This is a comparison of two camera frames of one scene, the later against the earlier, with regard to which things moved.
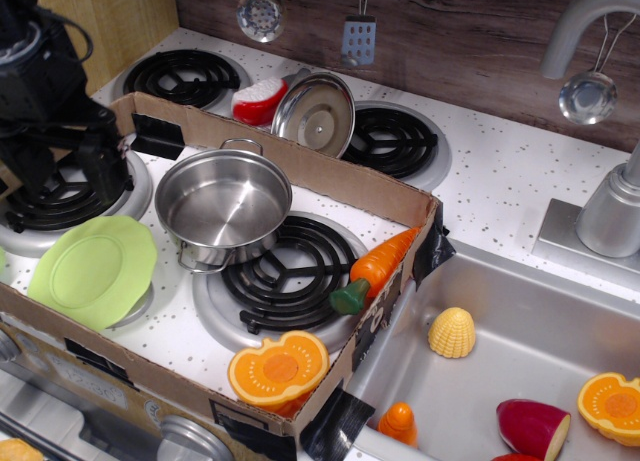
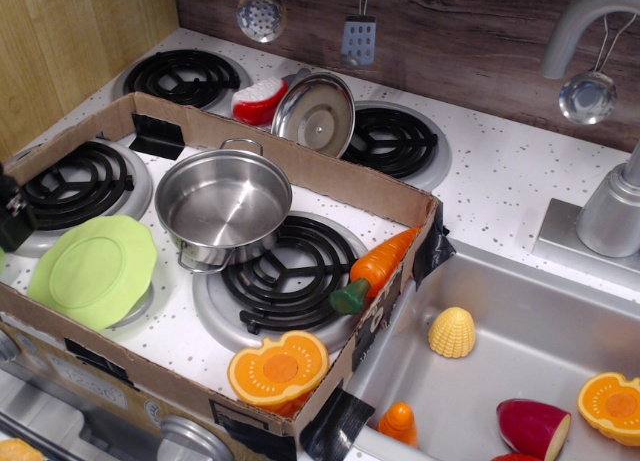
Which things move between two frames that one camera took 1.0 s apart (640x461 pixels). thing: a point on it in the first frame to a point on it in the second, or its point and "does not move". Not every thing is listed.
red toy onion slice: x=533 y=428 does not move
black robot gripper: x=45 y=106 to x=18 y=222
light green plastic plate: x=97 y=270 does not move
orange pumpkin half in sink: x=611 y=403 does not move
